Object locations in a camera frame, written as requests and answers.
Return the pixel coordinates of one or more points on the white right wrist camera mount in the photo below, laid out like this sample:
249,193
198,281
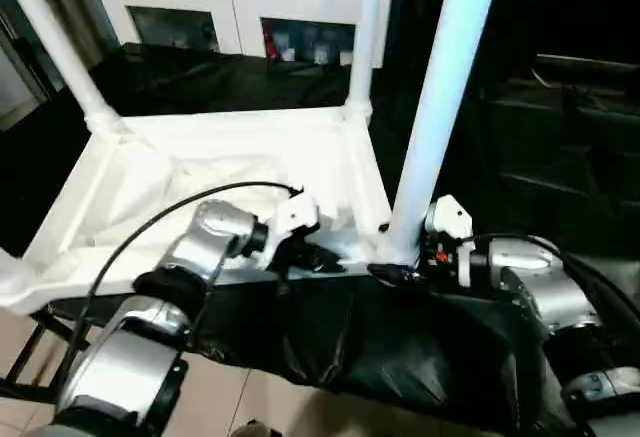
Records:
450,217

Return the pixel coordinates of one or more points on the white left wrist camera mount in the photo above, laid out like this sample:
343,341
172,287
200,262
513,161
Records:
295,217

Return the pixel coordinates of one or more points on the brown rounded object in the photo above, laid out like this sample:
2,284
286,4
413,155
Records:
260,429

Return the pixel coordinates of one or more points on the black folding table frame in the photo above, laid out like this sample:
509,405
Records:
35,352

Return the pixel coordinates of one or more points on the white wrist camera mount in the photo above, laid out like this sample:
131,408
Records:
295,217
450,217

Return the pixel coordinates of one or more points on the black flat panel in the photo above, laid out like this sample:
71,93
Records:
585,61

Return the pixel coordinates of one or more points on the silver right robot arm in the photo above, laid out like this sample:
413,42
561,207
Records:
550,287

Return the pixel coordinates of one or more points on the black plastic mat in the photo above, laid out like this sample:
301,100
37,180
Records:
500,157

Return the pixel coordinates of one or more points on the white plastic table leg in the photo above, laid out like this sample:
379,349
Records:
60,42
6,272
365,32
440,82

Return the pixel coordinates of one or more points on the white plastic table top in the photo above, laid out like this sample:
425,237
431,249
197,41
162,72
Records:
225,147

